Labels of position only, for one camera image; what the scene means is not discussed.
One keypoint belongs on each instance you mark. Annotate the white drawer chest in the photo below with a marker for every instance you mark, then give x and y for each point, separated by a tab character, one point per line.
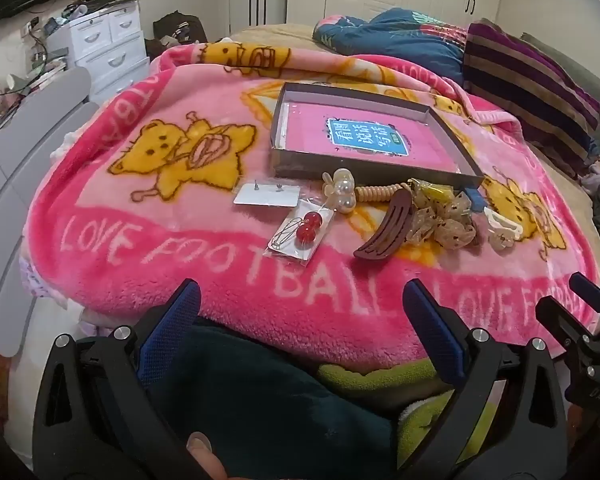
105	35

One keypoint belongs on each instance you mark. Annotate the green fleece jacket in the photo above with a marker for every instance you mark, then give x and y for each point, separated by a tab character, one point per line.
420	410

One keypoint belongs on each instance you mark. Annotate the small blue box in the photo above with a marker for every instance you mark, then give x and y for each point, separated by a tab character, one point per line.
475	199

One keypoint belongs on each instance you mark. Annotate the shallow grey cardboard box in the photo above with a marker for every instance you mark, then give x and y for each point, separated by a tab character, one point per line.
305	130

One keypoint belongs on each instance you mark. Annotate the dark bag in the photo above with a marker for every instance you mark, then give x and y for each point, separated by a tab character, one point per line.
180	25

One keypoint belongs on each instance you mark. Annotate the red bead earrings packet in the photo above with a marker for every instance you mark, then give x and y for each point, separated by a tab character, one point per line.
307	225

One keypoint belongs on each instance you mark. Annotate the white hair claw clip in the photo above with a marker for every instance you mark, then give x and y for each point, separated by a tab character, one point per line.
502	230

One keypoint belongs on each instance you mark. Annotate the pearl ball hair clip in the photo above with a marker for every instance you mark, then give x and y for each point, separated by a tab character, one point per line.
342	195

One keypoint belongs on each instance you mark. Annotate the yellow hair rings packet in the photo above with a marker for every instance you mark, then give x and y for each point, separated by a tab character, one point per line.
437	191

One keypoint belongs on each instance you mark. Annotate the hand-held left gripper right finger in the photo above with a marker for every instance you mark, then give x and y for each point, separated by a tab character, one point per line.
436	332

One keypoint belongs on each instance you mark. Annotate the person's dark teal trousers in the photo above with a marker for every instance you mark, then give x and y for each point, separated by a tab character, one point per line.
260	400

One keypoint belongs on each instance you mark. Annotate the white earring card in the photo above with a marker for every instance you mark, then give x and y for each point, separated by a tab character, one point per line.
265	196

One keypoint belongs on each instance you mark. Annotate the person's left hand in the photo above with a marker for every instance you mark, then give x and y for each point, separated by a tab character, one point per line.
202	452

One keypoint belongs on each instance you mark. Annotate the pink printed bear blanket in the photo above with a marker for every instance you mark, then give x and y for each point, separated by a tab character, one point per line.
180	240

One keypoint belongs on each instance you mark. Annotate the grey bed footboard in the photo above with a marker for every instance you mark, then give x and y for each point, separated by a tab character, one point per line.
35	125

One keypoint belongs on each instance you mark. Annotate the beige dotted scrunchie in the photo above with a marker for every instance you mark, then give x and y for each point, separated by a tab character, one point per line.
442	222

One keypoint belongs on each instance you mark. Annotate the blue printed quilt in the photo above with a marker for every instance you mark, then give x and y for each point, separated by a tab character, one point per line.
390	40

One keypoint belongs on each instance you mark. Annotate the beige bedsheet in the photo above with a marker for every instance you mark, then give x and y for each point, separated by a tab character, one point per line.
275	34

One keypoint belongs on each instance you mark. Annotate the brown banana hair clip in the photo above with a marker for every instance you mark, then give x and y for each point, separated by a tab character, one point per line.
387	232

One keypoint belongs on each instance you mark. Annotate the purple striped blanket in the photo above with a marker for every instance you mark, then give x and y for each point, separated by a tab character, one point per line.
525	85

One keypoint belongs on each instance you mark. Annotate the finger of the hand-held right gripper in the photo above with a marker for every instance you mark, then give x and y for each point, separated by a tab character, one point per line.
592	292
560	320

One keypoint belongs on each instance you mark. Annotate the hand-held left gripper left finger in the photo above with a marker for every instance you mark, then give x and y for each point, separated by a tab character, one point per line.
174	322

